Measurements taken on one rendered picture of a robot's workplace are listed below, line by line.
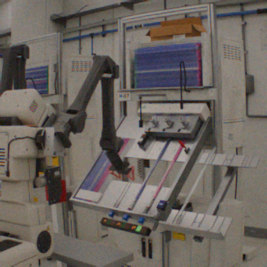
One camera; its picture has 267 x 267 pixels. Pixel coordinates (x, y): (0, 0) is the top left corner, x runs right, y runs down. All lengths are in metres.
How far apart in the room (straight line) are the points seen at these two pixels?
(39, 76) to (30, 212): 2.01
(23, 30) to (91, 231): 2.90
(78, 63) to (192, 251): 1.94
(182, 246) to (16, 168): 1.23
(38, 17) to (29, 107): 3.93
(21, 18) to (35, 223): 4.24
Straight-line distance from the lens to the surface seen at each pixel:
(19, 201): 1.88
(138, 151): 2.73
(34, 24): 5.66
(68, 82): 3.71
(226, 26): 4.30
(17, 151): 1.79
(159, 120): 2.73
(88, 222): 3.96
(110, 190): 2.63
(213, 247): 2.28
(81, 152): 5.63
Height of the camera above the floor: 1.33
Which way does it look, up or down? 5 degrees down
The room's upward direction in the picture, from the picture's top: 1 degrees counter-clockwise
